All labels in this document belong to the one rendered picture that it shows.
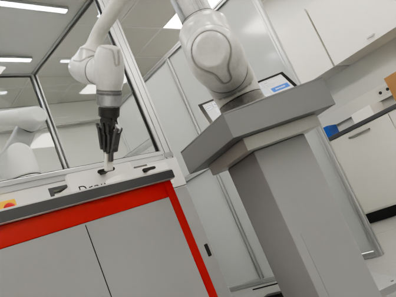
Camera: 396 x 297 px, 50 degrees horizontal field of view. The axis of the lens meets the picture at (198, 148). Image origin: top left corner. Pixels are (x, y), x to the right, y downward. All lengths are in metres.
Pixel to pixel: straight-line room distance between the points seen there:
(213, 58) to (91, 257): 0.58
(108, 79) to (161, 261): 0.68
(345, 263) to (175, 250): 0.51
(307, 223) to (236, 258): 2.32
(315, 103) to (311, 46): 3.40
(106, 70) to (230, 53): 0.50
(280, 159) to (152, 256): 0.49
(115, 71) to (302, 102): 0.63
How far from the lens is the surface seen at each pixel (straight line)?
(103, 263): 1.00
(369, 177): 4.19
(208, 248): 2.04
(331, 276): 1.31
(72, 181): 1.56
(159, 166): 1.98
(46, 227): 0.96
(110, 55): 1.49
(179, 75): 3.62
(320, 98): 1.35
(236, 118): 1.17
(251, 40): 3.12
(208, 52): 1.14
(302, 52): 4.77
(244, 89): 1.36
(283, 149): 1.31
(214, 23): 1.21
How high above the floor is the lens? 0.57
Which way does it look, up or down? 10 degrees up
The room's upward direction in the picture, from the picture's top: 23 degrees counter-clockwise
